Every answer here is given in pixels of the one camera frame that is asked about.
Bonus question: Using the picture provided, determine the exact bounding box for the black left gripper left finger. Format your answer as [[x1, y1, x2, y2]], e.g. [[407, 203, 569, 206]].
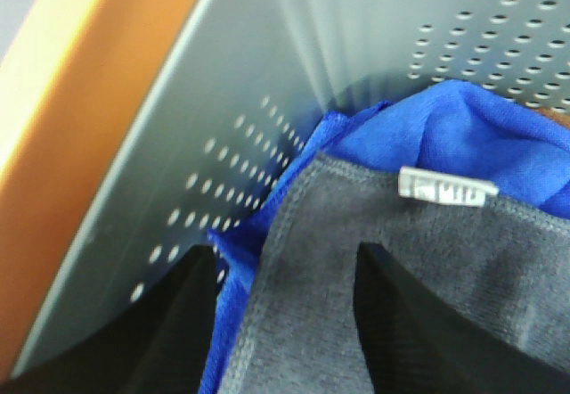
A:
[[1, 245, 220, 393]]

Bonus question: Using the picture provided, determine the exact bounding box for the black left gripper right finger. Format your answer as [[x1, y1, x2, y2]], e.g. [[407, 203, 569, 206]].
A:
[[354, 242, 569, 393]]

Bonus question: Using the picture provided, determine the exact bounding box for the grey towel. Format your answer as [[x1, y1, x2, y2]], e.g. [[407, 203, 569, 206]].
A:
[[220, 156, 569, 393]]

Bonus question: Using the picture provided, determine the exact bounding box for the blue towel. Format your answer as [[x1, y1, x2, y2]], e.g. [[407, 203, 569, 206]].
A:
[[199, 80, 569, 393]]

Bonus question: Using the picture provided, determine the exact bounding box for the grey perforated laundry basket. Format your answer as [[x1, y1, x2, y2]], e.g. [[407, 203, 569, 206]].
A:
[[12, 0, 569, 376]]

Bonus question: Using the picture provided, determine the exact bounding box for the orange wooden basket handle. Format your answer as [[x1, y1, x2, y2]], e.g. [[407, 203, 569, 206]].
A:
[[0, 0, 217, 203]]

